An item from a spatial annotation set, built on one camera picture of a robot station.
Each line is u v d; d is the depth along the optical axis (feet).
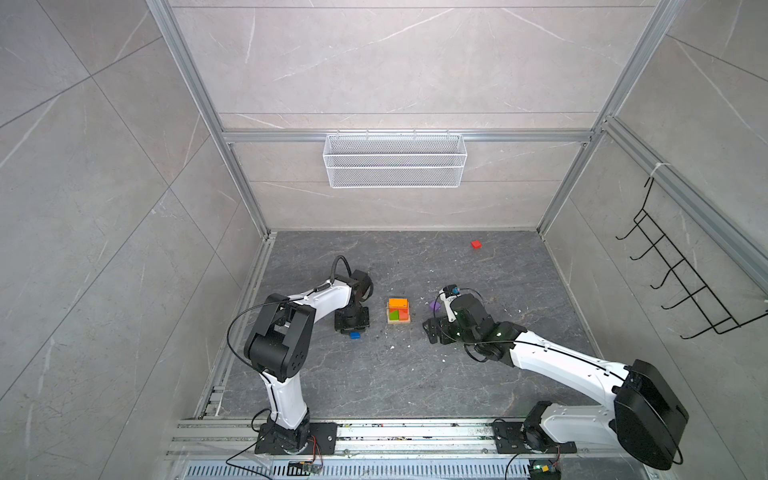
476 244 3.78
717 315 1.98
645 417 1.31
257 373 1.66
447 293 2.46
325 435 2.40
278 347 1.61
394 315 3.05
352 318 2.64
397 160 3.30
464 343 2.33
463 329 2.11
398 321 3.05
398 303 2.98
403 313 3.08
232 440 2.45
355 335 2.94
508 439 2.39
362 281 2.63
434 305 3.22
